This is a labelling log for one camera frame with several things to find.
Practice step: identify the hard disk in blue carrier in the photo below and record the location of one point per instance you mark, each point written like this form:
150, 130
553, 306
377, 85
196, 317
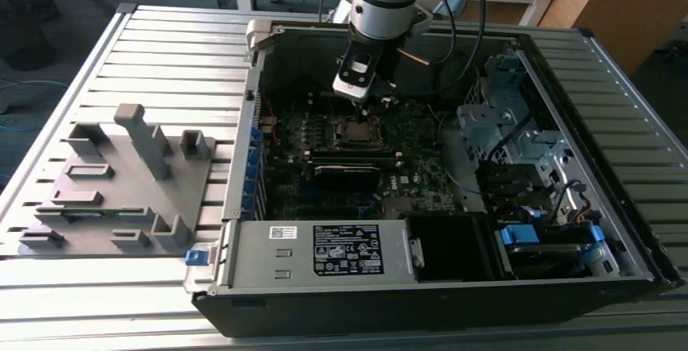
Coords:
518, 234

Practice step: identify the black PC case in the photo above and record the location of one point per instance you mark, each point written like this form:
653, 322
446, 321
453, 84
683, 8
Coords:
375, 310

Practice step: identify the grey case release latch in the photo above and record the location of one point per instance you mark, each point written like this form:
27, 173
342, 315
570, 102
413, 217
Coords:
256, 33

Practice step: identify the black expansion card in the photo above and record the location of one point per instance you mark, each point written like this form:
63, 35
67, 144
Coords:
343, 178

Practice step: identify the black RAM slot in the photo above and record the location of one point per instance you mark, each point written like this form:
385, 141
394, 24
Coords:
349, 152

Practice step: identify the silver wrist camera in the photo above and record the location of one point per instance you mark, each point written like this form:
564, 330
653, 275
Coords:
354, 77

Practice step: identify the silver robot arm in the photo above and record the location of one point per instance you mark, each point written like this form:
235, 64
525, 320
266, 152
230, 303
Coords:
381, 5

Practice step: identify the green motherboard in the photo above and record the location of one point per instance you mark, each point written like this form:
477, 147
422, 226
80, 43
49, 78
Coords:
425, 174

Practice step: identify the silver CPU plate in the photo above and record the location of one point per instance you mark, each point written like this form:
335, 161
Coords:
359, 131

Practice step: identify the black office chair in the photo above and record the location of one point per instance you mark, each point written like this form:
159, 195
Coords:
27, 37

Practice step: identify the wooden cabinet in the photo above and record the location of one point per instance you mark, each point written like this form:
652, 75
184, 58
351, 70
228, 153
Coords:
635, 5

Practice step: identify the green RAM stick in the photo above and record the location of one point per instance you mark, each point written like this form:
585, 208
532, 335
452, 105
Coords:
88, 213

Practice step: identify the silver drive cage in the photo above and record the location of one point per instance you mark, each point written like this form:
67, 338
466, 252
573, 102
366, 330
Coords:
484, 119

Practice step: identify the silver power supply unit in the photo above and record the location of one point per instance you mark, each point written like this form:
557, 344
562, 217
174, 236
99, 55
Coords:
252, 258

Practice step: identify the grey parts rack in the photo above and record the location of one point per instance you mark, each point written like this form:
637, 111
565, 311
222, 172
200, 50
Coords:
134, 190

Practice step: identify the finned chipset heatsink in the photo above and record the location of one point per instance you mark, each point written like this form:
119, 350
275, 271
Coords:
398, 205

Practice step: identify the blue case latch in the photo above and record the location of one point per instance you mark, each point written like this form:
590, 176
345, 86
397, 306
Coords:
196, 257

